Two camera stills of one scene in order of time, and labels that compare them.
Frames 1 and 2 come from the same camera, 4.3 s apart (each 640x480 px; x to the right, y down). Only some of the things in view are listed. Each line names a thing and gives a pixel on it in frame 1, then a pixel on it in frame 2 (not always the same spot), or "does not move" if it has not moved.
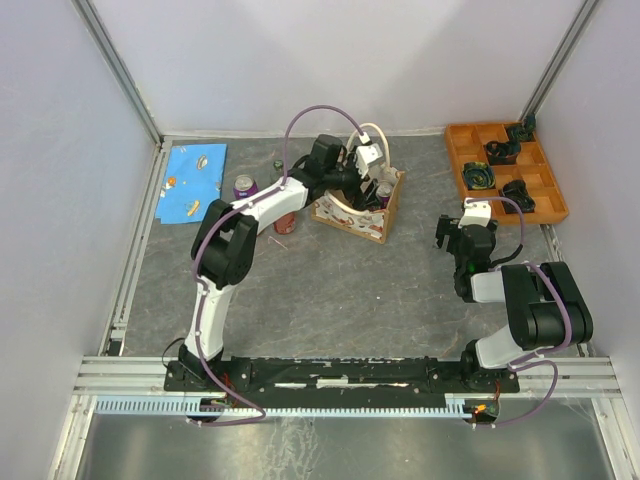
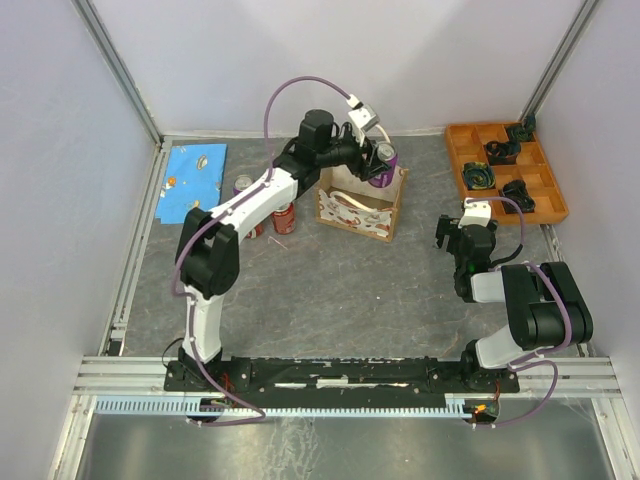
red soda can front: [285, 224] does not move
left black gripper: [369, 198] to [362, 168]
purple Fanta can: [244, 186] does not move
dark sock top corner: [524, 130] does not move
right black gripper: [447, 226] does not move
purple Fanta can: [384, 200] to [386, 153]
